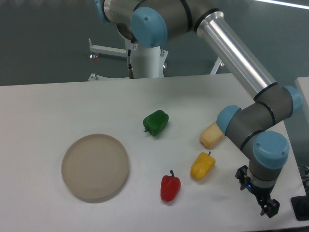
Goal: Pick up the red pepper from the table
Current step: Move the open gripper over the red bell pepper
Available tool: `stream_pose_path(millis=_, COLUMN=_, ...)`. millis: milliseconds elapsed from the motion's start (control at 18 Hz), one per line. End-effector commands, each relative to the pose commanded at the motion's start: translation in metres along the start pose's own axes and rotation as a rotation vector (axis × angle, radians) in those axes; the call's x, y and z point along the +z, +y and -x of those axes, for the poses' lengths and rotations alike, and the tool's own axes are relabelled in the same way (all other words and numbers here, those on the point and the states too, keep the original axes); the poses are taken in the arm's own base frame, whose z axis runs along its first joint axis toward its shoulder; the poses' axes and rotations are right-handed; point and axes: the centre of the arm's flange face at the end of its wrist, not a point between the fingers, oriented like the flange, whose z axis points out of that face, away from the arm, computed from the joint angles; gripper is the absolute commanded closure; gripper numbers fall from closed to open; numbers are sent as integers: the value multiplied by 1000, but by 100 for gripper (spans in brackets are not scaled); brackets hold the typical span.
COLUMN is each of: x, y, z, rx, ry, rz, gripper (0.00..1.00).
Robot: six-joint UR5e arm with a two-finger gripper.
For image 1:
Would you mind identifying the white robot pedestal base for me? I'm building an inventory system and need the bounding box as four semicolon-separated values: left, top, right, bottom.
87;38;225;82

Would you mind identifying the red bell pepper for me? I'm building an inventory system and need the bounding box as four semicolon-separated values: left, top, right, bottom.
160;170;181;202

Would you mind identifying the black box at table edge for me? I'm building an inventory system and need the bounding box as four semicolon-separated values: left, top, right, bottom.
291;196;309;221

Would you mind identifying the yellow bell pepper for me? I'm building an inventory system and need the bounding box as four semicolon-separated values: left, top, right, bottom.
190;152;216;181

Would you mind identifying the beige bread loaf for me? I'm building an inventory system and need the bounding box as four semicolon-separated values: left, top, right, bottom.
199;121;225;149

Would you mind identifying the beige round plate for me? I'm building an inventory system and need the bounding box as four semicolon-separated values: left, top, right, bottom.
61;134;129;203

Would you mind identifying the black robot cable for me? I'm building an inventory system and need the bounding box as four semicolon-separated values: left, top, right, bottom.
127;36;138;79

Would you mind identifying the green bell pepper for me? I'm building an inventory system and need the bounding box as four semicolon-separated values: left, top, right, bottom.
142;110;169;136

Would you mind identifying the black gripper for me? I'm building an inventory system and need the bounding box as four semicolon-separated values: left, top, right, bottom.
235;165;280;218

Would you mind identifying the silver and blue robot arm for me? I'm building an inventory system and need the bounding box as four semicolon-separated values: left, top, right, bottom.
95;0;303;218

